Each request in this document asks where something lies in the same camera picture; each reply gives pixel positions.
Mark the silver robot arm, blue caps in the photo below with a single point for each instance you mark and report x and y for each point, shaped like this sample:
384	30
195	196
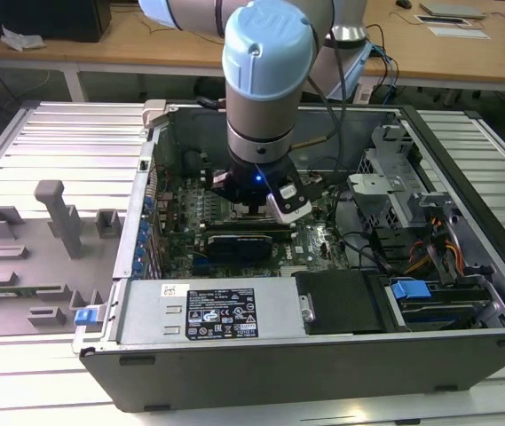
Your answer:
270	66

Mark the RAM slot with stick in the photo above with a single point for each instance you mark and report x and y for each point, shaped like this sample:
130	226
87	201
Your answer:
234	225
252	235

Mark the blue expansion slot clip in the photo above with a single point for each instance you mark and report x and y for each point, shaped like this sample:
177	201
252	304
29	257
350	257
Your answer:
139	259
148	206
144	231

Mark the black graphics card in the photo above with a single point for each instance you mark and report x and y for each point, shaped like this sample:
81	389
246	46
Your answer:
241	250

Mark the green motherboard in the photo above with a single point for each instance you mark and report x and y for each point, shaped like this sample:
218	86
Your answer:
314	248

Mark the grey metal drive cage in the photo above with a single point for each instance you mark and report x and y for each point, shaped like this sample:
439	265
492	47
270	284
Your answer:
381	186

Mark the black plastic shroud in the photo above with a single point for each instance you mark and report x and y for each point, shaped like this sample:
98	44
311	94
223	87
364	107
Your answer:
336	302

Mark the white power adapter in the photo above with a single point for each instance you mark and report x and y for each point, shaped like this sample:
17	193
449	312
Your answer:
364	94

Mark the silver power supply with label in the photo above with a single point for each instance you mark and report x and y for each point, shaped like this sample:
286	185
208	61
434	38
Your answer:
145	310

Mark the wooden desk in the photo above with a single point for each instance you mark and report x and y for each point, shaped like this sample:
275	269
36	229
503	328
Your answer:
145	49

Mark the hard disk in blue carrier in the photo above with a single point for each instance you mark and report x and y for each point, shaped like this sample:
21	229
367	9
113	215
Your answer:
412	290

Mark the open dark grey PC case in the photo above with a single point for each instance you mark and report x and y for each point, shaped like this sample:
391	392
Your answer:
278	386

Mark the blue case latch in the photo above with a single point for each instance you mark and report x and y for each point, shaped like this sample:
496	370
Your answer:
84	316

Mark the grey parts rack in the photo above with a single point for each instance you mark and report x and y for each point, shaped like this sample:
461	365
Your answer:
57	275

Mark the black computer mouse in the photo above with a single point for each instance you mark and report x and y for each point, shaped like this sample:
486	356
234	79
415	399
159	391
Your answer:
403	3

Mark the black framed plate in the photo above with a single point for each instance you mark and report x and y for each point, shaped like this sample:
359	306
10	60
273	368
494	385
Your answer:
440	19

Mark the white paper sheet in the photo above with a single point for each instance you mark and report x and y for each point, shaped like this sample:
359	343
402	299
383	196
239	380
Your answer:
458	33

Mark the green RAM stick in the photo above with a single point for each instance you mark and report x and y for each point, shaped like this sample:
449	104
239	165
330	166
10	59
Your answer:
8	293

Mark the grey closed laptop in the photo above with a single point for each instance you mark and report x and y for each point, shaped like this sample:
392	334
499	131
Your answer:
452	10

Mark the crumpled white paper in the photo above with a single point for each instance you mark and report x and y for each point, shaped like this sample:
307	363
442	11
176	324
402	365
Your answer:
23	39

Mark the black equipment box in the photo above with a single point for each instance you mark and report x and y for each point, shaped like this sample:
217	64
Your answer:
34	18

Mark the small pale wrist camera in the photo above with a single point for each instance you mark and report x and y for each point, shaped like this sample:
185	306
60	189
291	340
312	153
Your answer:
220	179

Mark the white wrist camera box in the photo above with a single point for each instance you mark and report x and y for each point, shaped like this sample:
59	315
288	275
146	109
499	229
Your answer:
289	202

